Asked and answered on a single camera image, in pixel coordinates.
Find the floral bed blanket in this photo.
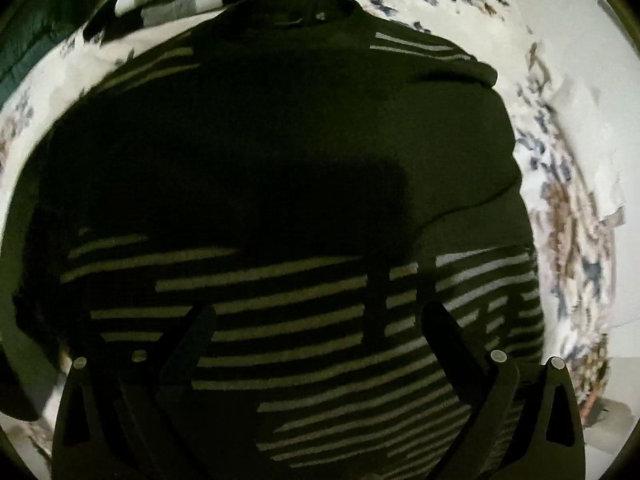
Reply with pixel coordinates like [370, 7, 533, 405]
[0, 0, 637, 466]

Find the dark green pillow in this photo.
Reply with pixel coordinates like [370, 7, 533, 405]
[1, 0, 100, 102]

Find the dark striped sweater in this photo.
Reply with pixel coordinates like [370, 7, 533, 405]
[1, 0, 544, 479]

